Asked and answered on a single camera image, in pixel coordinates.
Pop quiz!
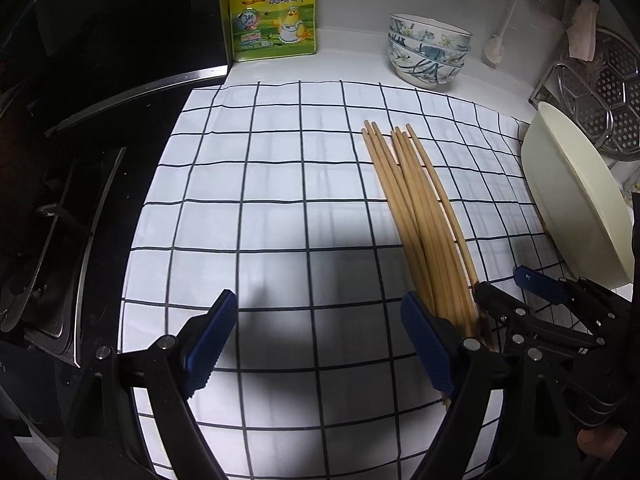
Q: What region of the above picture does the black gas stove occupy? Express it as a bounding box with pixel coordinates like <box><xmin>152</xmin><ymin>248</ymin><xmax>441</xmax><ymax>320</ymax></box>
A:
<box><xmin>0</xmin><ymin>0</ymin><xmax>231</xmax><ymax>461</ymax></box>

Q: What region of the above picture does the yellow seasoning pouch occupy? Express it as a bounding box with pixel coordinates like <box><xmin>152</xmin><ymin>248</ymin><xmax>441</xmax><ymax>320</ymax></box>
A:
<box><xmin>217</xmin><ymin>0</ymin><xmax>318</xmax><ymax>62</ymax></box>

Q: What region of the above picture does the perforated metal steamer tray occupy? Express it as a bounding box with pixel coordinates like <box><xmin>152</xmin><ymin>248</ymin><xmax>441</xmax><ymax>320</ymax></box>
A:
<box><xmin>555</xmin><ymin>25</ymin><xmax>640</xmax><ymax>161</ymax></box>

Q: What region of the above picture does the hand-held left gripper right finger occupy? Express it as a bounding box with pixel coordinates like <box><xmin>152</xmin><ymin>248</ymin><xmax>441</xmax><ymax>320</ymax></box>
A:
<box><xmin>400</xmin><ymin>291</ymin><xmax>583</xmax><ymax>480</ymax></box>

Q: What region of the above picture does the bundle of wooden chopsticks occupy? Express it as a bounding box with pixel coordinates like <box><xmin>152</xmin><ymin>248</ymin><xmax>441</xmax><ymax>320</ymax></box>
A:
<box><xmin>361</xmin><ymin>120</ymin><xmax>496</xmax><ymax>406</ymax></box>

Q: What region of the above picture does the cream plastic basin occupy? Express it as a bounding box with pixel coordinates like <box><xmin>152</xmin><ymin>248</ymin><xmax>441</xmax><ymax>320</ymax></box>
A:
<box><xmin>520</xmin><ymin>101</ymin><xmax>636</xmax><ymax>288</ymax></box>

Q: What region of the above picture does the person's right hand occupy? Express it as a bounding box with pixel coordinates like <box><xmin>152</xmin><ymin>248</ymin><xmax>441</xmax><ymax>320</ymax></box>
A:
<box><xmin>577</xmin><ymin>427</ymin><xmax>621</xmax><ymax>458</ymax></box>

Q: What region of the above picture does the metal wire rack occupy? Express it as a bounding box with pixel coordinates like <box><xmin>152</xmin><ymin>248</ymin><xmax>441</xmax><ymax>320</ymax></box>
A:
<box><xmin>529</xmin><ymin>61</ymin><xmax>576</xmax><ymax>107</ymax></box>

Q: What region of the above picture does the floral ceramic bowl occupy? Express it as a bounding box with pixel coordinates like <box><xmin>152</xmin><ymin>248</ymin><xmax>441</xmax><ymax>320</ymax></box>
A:
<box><xmin>389</xmin><ymin>13</ymin><xmax>473</xmax><ymax>53</ymax></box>
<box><xmin>390</xmin><ymin>52</ymin><xmax>466</xmax><ymax>92</ymax></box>
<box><xmin>387</xmin><ymin>35</ymin><xmax>472</xmax><ymax>70</ymax></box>

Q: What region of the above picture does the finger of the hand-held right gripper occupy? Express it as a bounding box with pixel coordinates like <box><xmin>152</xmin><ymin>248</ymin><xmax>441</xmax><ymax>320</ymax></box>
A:
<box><xmin>513</xmin><ymin>266</ymin><xmax>632</xmax><ymax>334</ymax></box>
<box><xmin>472</xmin><ymin>282</ymin><xmax>608</xmax><ymax>354</ymax></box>

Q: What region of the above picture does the stove burner grate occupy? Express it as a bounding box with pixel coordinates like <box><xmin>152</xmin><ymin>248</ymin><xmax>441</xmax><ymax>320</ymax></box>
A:
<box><xmin>0</xmin><ymin>145</ymin><xmax>126</xmax><ymax>341</ymax></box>

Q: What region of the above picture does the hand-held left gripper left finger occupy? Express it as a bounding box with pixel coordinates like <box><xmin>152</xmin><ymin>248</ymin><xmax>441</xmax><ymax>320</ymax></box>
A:
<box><xmin>57</xmin><ymin>289</ymin><xmax>239</xmax><ymax>480</ymax></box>

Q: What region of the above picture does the white dish brush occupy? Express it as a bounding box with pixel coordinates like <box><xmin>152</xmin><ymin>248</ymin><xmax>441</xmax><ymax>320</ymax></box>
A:
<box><xmin>482</xmin><ymin>0</ymin><xmax>523</xmax><ymax>65</ymax></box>

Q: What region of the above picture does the pink cloth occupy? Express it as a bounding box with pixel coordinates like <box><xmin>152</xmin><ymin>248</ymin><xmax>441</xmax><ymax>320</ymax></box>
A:
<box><xmin>570</xmin><ymin>0</ymin><xmax>599</xmax><ymax>61</ymax></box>

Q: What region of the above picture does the white black-grid cloth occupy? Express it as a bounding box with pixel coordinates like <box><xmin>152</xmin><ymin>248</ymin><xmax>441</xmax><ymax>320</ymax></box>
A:
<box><xmin>120</xmin><ymin>80</ymin><xmax>571</xmax><ymax>480</ymax></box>

